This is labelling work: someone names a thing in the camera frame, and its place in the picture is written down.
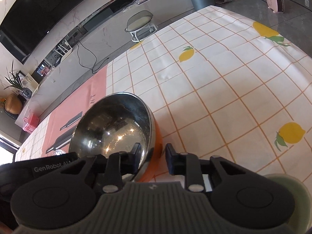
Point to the green potted plant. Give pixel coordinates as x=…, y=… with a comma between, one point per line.
x=17, y=80

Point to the brown round ornament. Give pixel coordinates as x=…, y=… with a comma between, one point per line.
x=14, y=103

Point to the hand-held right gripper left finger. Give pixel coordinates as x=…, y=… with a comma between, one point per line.
x=137, y=154

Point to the small grey cushioned stool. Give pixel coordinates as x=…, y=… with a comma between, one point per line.
x=140, y=20

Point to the grey marble television cabinet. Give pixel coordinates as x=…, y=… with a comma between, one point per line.
x=102, y=36

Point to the white lemon check tablecloth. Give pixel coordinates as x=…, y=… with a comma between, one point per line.
x=219, y=90

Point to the black flat television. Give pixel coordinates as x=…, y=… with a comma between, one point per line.
x=36, y=12

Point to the pale green bowl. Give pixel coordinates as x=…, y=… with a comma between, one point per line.
x=297, y=195

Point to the pink plastic basket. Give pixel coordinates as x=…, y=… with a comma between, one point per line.
x=31, y=123

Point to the pink restaurant placemat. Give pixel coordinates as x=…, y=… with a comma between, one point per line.
x=80, y=97

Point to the white picture card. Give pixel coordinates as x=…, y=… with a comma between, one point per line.
x=30, y=81

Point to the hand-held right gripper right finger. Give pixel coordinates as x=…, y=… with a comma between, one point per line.
x=168, y=157

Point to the steel bowl with orange outside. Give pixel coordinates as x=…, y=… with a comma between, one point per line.
x=117, y=117

